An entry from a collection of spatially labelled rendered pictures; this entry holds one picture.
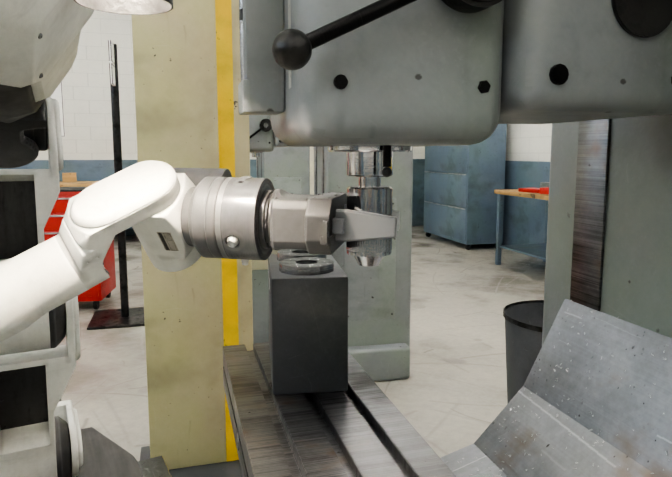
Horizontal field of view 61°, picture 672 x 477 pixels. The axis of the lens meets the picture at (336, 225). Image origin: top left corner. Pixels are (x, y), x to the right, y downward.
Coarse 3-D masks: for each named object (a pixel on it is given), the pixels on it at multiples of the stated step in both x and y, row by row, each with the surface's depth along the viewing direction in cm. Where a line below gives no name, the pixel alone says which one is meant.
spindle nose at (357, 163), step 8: (352, 152) 57; (360, 152) 56; (368, 152) 56; (376, 152) 56; (392, 152) 58; (352, 160) 57; (360, 160) 57; (368, 160) 56; (376, 160) 56; (392, 160) 58; (352, 168) 57; (360, 168) 57; (368, 168) 56; (376, 168) 56; (392, 168) 58
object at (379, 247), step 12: (348, 204) 58; (360, 204) 57; (372, 204) 57; (384, 204) 57; (372, 240) 57; (384, 240) 58; (348, 252) 59; (360, 252) 58; (372, 252) 57; (384, 252) 58
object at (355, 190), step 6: (348, 186) 59; (354, 186) 58; (360, 186) 58; (384, 186) 58; (390, 186) 59; (348, 192) 58; (354, 192) 57; (360, 192) 57; (366, 192) 57; (372, 192) 57; (378, 192) 57; (384, 192) 57; (390, 192) 58
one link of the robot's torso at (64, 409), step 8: (56, 408) 129; (64, 408) 130; (72, 408) 129; (64, 416) 130; (72, 416) 125; (72, 424) 121; (72, 432) 119; (80, 432) 122; (72, 440) 118; (80, 440) 120; (72, 448) 117; (80, 448) 119; (72, 456) 117; (80, 456) 119; (72, 464) 117; (80, 464) 120; (72, 472) 118
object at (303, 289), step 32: (288, 256) 100; (320, 256) 101; (288, 288) 88; (320, 288) 89; (288, 320) 88; (320, 320) 89; (288, 352) 89; (320, 352) 90; (288, 384) 90; (320, 384) 90
